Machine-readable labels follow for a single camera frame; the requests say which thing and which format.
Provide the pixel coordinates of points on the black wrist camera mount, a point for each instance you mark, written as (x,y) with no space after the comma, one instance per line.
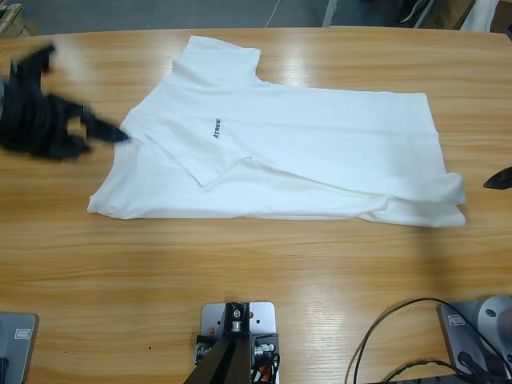
(38,56)

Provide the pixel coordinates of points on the wooden pallet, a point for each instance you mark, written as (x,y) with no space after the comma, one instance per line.
(12,24)

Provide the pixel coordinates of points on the brown cardboard box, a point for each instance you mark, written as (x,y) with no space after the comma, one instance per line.
(448,14)

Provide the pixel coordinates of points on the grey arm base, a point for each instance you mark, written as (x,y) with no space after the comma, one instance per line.
(456,340)
(16,360)

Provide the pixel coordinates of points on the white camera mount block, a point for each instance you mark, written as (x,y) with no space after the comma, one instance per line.
(262,316)

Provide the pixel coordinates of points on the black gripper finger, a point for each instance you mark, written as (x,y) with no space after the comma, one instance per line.
(502,179)
(106,130)

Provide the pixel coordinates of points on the white metal leg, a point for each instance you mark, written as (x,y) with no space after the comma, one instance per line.
(329,14)

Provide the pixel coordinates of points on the silver round connector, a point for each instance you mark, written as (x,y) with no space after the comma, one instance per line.
(262,351)
(202,352)

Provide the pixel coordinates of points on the white t-shirt with black logo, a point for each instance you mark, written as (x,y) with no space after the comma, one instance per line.
(300,140)

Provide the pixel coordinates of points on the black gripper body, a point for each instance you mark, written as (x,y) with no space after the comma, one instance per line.
(36,120)

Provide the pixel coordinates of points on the black shoe with white sole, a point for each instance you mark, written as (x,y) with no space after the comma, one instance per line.
(412,10)

